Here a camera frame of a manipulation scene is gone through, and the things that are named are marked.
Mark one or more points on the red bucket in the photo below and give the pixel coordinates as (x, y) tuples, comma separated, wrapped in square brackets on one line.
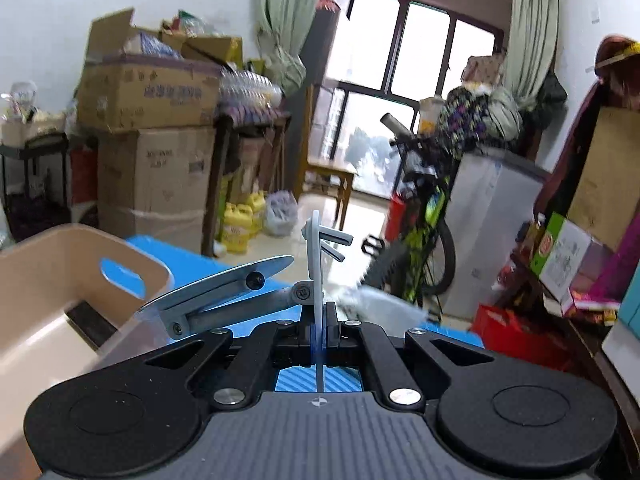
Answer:
[(394, 217)]

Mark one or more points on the beige plastic bin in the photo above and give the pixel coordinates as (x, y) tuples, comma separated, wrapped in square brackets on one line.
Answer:
[(41, 279)]

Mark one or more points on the white freezer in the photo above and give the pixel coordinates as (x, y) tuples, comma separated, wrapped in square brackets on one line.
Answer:
[(493, 195)]

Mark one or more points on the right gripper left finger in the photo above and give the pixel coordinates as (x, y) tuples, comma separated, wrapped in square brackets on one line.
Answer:
[(253, 363)]

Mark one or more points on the black metal shelf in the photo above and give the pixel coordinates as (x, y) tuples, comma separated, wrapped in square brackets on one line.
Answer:
[(35, 209)]

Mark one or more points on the green black bicycle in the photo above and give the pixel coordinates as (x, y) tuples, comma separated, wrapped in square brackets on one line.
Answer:
[(421, 260)]

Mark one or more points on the right green curtain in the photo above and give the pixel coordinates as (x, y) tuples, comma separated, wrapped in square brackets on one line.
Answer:
[(532, 42)]

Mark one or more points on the left green curtain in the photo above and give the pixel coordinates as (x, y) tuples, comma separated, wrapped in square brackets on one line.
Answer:
[(282, 27)]

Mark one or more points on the upper cardboard box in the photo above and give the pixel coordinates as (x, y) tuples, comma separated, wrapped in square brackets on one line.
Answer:
[(131, 81)]

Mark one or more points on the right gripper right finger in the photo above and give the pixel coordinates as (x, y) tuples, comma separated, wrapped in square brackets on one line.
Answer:
[(366, 348)]

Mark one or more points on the green white box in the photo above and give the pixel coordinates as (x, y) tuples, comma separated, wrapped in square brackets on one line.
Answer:
[(568, 258)]

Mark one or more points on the yellow detergent jug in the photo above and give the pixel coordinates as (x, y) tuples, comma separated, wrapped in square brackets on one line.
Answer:
[(236, 228)]

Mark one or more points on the grey plastic bag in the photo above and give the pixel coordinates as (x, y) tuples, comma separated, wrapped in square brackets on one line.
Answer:
[(280, 214)]

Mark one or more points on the green curtain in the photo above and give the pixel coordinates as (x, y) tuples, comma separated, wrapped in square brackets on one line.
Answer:
[(282, 27), (532, 42)]

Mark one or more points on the white phone stand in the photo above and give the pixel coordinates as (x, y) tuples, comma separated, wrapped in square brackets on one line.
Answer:
[(237, 295)]

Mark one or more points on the wooden chair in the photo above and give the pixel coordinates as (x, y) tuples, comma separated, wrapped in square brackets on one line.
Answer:
[(323, 177)]

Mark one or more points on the lower taped cardboard box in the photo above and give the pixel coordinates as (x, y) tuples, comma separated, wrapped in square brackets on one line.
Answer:
[(154, 182)]

